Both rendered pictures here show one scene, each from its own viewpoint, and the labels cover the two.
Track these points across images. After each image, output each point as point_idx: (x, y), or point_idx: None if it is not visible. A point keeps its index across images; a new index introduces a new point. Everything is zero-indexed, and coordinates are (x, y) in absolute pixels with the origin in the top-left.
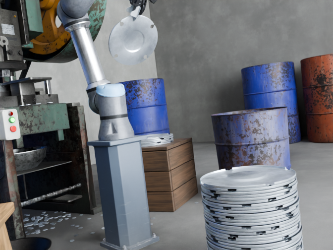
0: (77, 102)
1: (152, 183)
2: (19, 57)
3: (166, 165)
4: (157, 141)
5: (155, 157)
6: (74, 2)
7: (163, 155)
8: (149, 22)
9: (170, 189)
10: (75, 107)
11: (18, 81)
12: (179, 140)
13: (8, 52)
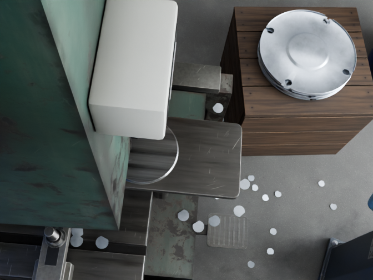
0: (220, 76)
1: (322, 139)
2: None
3: (360, 127)
4: (346, 83)
5: (348, 121)
6: None
7: (366, 120)
8: None
9: (346, 142)
10: (225, 95)
11: (182, 194)
12: (353, 41)
13: (130, 138)
